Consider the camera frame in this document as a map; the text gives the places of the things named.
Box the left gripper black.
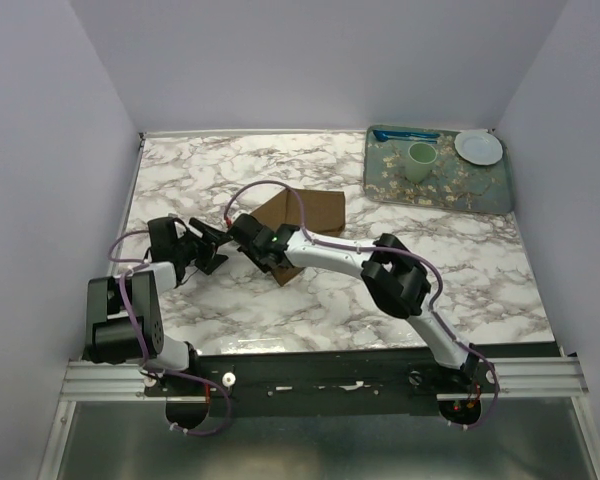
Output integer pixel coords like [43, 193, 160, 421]
[175, 216, 229, 274]

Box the brown cloth napkin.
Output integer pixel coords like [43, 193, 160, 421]
[248, 187, 347, 288]

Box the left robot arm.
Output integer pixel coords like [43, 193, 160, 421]
[82, 216, 230, 395]

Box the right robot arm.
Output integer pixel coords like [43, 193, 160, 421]
[228, 214, 480, 392]

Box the blue plastic utensil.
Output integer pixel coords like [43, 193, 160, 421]
[372, 129, 440, 143]

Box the light green cup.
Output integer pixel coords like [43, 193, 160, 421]
[404, 142, 437, 183]

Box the floral blue serving tray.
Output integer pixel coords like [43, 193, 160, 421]
[363, 124, 515, 214]

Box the small white plate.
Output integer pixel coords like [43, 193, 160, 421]
[454, 130, 504, 166]

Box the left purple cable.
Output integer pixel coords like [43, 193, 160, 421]
[107, 229, 232, 437]

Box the purple cable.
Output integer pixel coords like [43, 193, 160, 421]
[223, 180, 501, 431]
[107, 229, 232, 437]

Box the black mounting base rail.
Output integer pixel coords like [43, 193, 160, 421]
[82, 341, 564, 419]

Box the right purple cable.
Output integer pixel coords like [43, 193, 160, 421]
[223, 180, 501, 431]

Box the aluminium extrusion frame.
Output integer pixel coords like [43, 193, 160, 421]
[38, 357, 600, 479]

